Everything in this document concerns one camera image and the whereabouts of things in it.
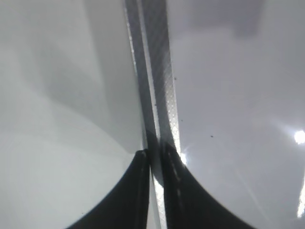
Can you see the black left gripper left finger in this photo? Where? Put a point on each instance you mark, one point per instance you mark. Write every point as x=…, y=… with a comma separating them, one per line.
x=126, y=205

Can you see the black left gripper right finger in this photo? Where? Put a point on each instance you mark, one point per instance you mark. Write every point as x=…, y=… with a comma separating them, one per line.
x=187, y=204

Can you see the white whiteboard with grey frame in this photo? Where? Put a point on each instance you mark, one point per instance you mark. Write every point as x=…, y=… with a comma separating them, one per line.
x=223, y=82

